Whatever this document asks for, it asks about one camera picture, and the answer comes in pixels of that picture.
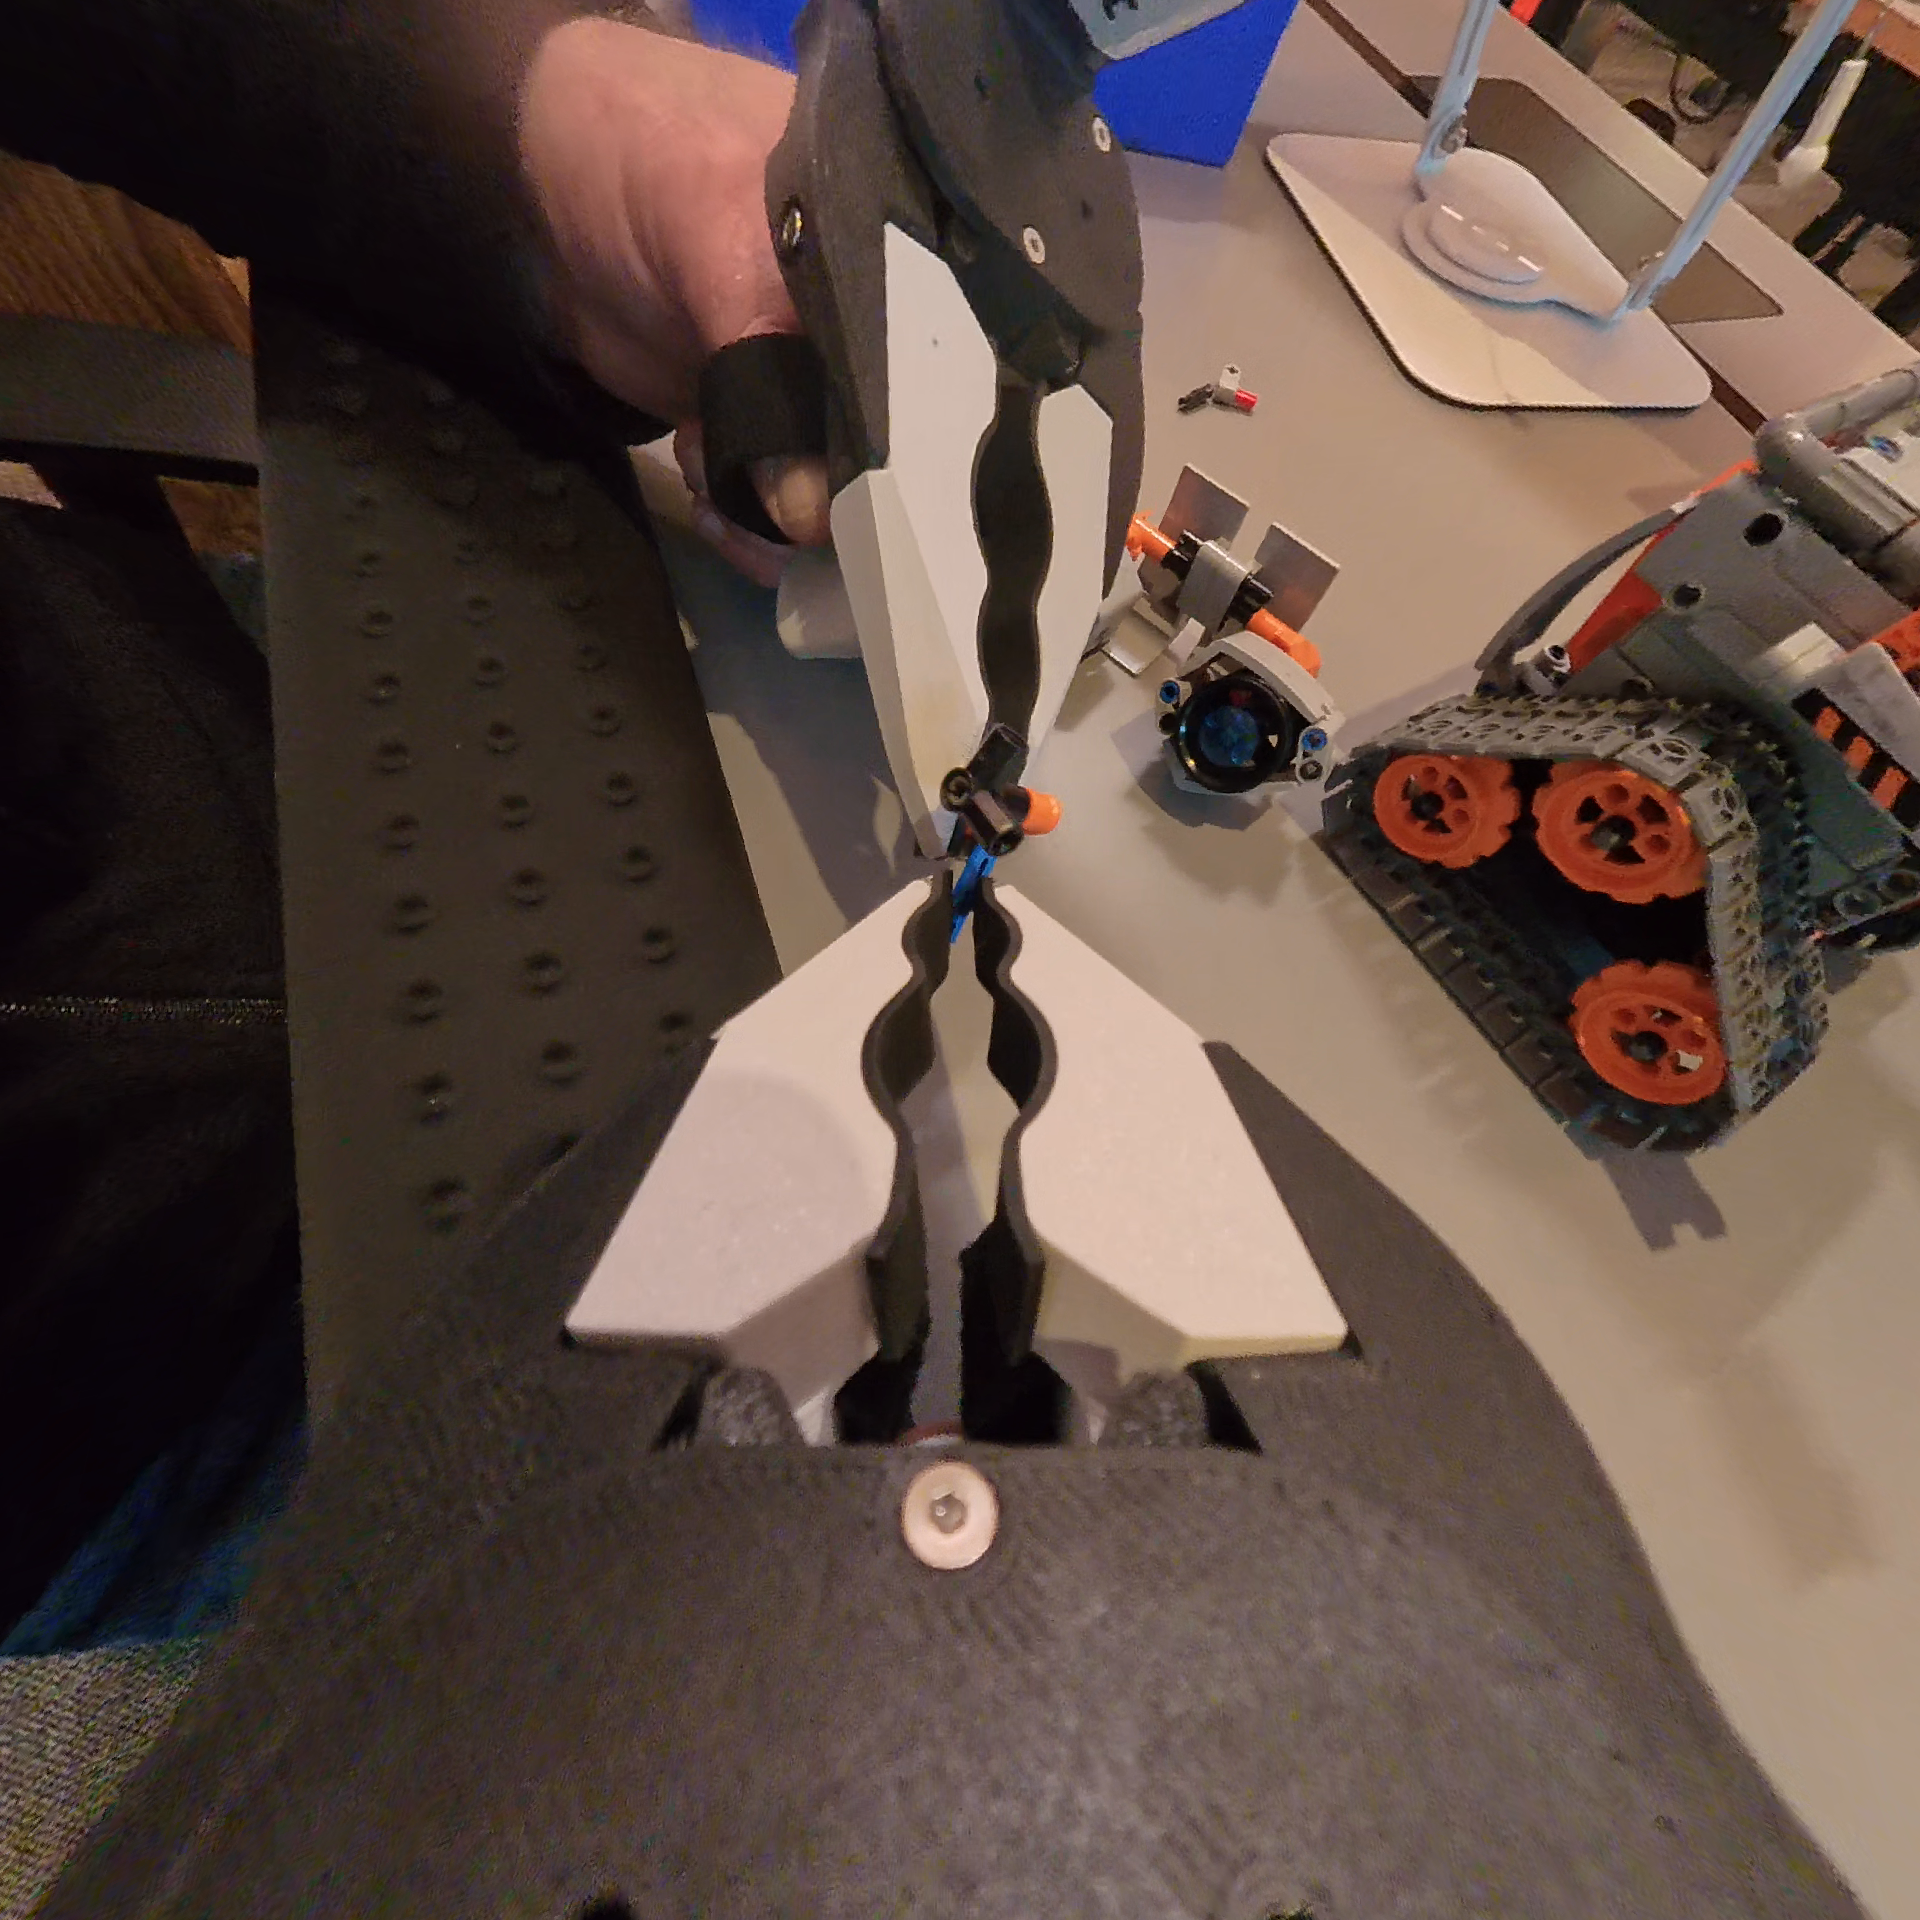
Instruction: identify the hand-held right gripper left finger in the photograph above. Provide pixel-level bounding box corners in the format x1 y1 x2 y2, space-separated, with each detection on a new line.
563 877 953 1442

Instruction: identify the person's left forearm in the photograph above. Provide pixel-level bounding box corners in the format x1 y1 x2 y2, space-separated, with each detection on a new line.
0 0 601 452

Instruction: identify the dark desk mat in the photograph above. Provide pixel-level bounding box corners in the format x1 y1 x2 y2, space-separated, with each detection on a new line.
1394 71 1787 326

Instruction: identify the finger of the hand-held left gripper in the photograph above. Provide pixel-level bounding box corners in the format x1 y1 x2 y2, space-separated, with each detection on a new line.
997 375 1120 759
825 222 1016 864

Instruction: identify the white book stand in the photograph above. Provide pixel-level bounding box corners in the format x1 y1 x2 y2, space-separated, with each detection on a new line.
1264 0 1883 410

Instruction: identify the black dimpled pad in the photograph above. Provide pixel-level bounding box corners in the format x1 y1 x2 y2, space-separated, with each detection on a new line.
250 300 784 1359

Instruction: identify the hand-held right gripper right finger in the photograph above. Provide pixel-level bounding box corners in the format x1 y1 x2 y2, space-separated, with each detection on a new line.
958 881 1352 1442

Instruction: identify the blue storage bin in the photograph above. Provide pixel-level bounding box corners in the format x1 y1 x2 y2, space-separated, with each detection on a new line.
687 0 1302 169

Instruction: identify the tracked toy robot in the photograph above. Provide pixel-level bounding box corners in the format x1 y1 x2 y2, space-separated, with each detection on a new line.
1315 367 1920 1160

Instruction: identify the person's left hand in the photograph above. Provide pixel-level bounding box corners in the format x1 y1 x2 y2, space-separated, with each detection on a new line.
515 10 840 589

